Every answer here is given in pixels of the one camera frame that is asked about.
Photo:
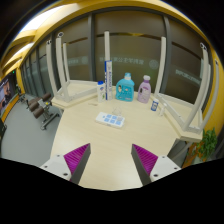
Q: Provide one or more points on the white charger block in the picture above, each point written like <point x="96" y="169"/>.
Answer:
<point x="117" y="117"/>

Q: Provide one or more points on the green potted plant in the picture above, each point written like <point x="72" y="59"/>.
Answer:
<point x="206" y="141"/>

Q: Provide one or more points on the wall display screen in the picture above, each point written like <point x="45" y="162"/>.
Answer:
<point x="6" y="95"/>

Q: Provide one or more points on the purple detergent bottle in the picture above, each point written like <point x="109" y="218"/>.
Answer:
<point x="144" y="91"/>

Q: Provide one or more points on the blue detergent bottle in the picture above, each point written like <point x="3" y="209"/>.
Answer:
<point x="125" y="90"/>

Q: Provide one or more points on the row of dark waiting chairs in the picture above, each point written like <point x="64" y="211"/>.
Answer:
<point x="38" y="108"/>

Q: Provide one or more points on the tall white toothpaste box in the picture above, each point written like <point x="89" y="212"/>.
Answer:
<point x="108" y="80"/>

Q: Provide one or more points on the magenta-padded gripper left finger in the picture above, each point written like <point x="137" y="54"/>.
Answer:
<point x="78" y="156"/>

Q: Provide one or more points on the white bottle with blue cap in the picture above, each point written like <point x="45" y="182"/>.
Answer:
<point x="101" y="93"/>

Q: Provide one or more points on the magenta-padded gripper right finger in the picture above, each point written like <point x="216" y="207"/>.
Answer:
<point x="145" y="160"/>

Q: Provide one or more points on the white power strip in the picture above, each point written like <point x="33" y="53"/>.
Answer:
<point x="103" y="118"/>

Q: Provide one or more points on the small white pump bottle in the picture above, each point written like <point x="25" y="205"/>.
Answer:
<point x="162" y="110"/>

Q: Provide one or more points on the small blue and white canister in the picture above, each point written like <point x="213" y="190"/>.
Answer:
<point x="154" y="105"/>

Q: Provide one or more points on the upturned white-legged table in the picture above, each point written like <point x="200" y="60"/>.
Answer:
<point x="181" y="115"/>
<point x="78" y="93"/>

